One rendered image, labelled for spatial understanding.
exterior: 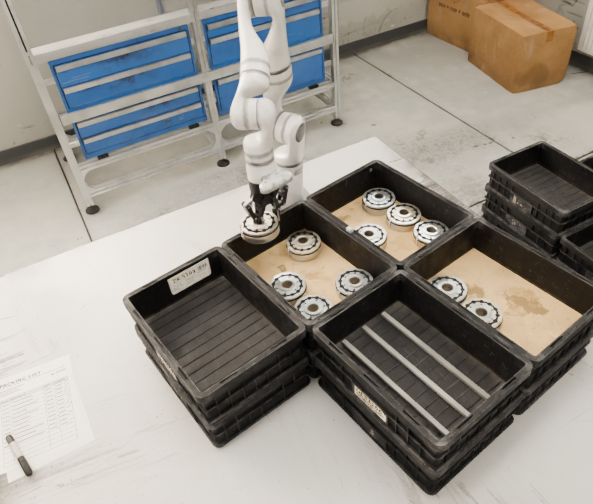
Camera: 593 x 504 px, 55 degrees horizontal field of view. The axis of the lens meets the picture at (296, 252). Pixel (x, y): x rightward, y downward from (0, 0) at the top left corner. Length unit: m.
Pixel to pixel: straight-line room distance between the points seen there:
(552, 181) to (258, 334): 1.56
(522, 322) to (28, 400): 1.30
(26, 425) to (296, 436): 0.70
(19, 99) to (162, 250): 2.30
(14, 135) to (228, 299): 2.83
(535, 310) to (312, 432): 0.64
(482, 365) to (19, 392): 1.21
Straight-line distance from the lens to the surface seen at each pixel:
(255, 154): 1.35
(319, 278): 1.58
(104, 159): 3.34
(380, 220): 1.76
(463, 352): 1.44
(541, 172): 2.64
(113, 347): 1.73
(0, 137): 4.17
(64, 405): 1.66
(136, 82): 3.23
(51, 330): 1.86
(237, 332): 1.48
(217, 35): 3.29
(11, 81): 4.04
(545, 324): 1.54
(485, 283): 1.60
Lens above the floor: 1.96
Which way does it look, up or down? 43 degrees down
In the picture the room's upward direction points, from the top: 6 degrees counter-clockwise
